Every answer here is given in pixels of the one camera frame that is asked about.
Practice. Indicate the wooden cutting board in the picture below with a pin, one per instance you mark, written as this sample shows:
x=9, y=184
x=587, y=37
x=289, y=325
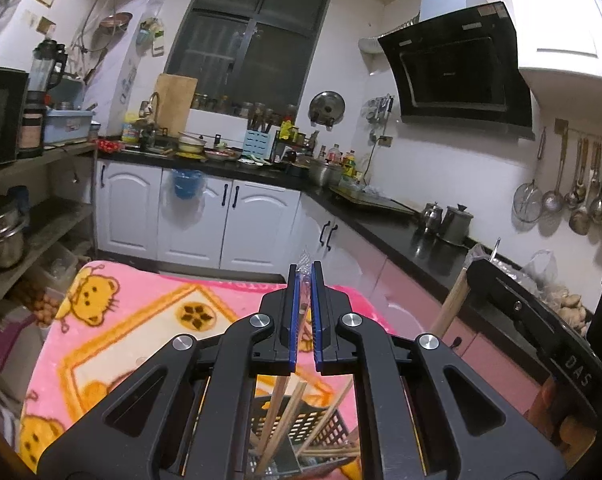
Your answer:
x=175, y=105

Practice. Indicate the pile of red tomatoes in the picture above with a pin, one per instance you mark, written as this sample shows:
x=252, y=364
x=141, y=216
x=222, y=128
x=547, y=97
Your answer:
x=110, y=146

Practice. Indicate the steel pot lid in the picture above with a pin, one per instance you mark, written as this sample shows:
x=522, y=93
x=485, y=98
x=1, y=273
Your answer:
x=327, y=108

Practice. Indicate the black microwave oven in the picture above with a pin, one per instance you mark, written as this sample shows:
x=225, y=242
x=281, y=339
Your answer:
x=1, y=117

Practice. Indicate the person's right hand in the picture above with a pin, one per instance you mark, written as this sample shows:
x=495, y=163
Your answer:
x=566, y=425

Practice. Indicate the blue bowl on cabinet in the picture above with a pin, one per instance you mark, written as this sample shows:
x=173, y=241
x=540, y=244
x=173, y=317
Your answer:
x=187, y=185

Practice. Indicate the kitchen faucet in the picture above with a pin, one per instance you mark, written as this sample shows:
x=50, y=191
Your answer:
x=154, y=105

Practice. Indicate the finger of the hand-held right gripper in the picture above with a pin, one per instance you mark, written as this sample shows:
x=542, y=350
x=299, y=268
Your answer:
x=506, y=300

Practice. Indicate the light blue knife block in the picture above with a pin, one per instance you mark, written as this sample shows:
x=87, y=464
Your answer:
x=257, y=145

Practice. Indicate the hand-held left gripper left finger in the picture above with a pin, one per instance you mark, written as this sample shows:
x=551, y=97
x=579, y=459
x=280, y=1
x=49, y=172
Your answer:
x=296, y=330

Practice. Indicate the row of hanging ladles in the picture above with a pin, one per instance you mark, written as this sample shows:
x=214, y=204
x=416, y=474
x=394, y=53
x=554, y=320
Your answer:
x=581, y=185

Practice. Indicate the steel stock pot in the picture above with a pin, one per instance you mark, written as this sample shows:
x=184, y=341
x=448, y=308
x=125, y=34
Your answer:
x=325, y=174

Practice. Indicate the dark green utensil holder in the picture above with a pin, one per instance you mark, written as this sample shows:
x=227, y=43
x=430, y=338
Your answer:
x=326, y=425

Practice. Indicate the white base cabinet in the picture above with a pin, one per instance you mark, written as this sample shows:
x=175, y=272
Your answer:
x=206, y=230

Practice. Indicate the clear plastic bag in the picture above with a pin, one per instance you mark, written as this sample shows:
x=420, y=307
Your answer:
x=541, y=272

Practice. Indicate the black range hood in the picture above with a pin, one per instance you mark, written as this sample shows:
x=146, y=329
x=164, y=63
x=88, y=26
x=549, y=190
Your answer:
x=456, y=70

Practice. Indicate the blender with black lid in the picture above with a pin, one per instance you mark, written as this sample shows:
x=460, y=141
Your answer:
x=43, y=90

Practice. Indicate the dark framed window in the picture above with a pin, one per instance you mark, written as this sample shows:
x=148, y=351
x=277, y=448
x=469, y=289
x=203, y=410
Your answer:
x=251, y=25

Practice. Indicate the pile of ginger roots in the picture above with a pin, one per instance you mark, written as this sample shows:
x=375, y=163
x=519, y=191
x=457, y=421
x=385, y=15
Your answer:
x=573, y=310

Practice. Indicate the yellow detergent bottle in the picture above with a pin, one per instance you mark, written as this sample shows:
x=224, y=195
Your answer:
x=130, y=130

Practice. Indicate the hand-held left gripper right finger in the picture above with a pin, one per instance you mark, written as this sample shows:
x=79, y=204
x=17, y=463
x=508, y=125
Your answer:
x=317, y=330

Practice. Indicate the white wall cabinet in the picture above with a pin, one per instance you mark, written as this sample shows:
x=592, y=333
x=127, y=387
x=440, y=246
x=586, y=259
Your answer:
x=566, y=25

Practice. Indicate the stacked steel pots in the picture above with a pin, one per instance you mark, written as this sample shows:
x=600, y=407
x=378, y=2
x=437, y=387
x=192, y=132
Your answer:
x=3, y=237

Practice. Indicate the pink cartoon bear blanket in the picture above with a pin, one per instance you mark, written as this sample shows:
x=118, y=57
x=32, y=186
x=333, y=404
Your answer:
x=131, y=340

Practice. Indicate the light blue dish basin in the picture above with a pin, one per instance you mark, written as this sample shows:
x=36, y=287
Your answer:
x=68, y=127

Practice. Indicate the glossy corner base cabinet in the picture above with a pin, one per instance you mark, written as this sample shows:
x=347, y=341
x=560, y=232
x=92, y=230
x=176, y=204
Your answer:
x=371, y=265

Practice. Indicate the small steel teapot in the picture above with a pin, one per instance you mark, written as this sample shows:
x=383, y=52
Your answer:
x=432, y=217

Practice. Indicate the grey storage shelf unit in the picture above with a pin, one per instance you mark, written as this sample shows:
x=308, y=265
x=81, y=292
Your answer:
x=56, y=200

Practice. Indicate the pile of walnuts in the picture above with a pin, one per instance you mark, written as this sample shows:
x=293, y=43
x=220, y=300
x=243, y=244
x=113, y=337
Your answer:
x=46, y=310

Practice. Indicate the wall power socket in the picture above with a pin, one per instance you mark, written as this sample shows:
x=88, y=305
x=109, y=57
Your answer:
x=384, y=141

